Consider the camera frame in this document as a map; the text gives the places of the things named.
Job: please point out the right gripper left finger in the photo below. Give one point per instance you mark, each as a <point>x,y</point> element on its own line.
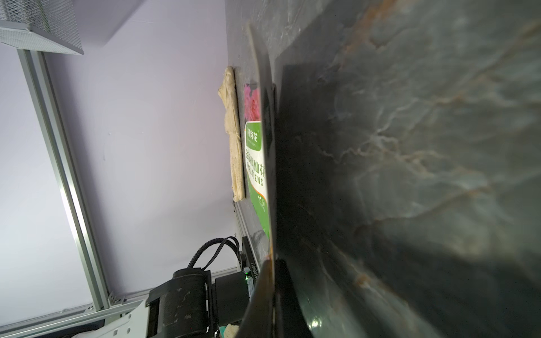
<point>258,319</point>

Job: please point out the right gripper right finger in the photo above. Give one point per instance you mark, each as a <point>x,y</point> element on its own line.
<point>289,319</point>

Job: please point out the green seed packet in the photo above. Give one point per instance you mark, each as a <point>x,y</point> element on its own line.
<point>254,156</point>

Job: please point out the marigold seed packet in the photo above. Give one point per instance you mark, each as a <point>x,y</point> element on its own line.
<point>265,84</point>

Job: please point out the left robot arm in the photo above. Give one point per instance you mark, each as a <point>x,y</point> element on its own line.
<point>192,304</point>

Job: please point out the beige work glove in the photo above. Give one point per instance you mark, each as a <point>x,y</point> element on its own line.
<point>227,93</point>

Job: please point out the white mesh basket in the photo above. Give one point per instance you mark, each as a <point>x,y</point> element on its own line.
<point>42,26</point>

